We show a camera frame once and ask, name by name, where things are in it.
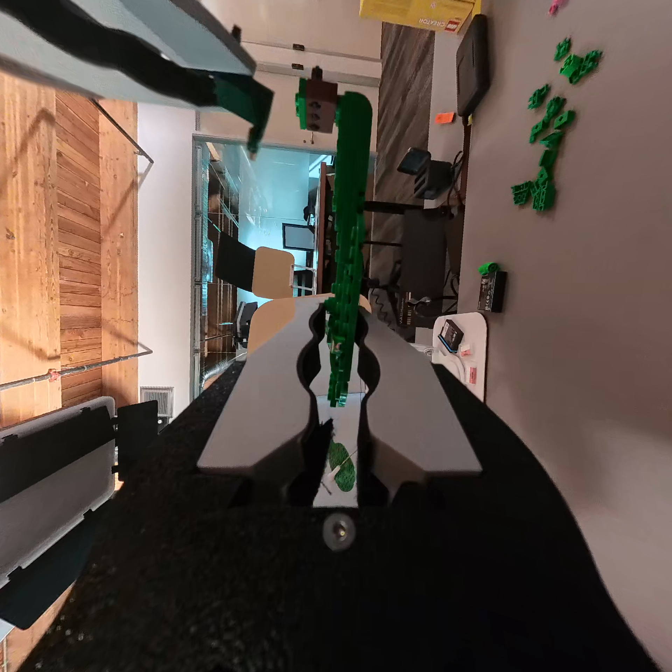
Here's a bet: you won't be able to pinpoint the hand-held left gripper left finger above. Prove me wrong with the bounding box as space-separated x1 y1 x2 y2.
197 299 334 506

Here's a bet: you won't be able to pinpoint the dark green brick piece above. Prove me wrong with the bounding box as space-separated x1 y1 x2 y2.
210 72 275 158

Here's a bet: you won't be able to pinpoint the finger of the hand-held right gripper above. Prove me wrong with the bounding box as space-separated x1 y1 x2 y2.
31 0 258 77
0 0 217 111

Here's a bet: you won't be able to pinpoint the dark monitor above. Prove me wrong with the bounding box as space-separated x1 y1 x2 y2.
282 223 316 251

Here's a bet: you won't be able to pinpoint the black battery charger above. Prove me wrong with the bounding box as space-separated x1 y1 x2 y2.
477 270 508 314

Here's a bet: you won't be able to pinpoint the green brick leaf assembly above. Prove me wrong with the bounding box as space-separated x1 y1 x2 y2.
295 67 373 409

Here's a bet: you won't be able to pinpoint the black printed card box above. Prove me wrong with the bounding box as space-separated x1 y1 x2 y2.
395 291 432 327

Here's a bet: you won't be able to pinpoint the grey desk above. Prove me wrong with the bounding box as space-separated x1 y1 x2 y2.
428 0 672 672

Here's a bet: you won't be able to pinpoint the black cable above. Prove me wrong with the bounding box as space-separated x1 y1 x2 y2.
449 149 469 211

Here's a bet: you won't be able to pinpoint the silver ventilation duct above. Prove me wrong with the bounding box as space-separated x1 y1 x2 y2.
198 357 247 392

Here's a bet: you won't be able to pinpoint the black flat device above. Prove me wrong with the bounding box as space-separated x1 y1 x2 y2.
456 15 492 117

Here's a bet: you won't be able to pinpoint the hanging metal rod frame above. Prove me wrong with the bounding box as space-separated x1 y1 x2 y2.
89 97 155 165

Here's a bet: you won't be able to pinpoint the yellow cardboard box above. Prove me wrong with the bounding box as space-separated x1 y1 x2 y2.
359 0 481 35

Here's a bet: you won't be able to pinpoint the white tray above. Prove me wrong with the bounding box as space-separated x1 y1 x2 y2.
430 312 490 402

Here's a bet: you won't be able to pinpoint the small wooden board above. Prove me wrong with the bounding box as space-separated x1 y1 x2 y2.
252 247 296 300

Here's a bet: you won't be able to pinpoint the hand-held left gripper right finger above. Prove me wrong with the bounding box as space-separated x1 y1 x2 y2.
358 307 484 506

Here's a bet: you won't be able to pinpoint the brown wooden partition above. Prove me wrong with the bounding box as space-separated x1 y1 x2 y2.
316 162 338 295

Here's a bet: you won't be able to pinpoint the instruction booklet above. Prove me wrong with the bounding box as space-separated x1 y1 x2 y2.
314 394 362 507

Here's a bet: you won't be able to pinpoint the white vent grille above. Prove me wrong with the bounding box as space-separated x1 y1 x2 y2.
139 386 175 419

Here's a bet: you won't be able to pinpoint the pile of green bricks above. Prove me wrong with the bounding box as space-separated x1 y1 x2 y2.
511 37 603 212

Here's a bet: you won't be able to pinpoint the grey light panel black flaps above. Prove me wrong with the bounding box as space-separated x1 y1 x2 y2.
0 396 160 631

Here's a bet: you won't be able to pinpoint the metal sprinkler pipe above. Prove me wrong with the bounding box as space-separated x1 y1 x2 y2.
0 344 154 392

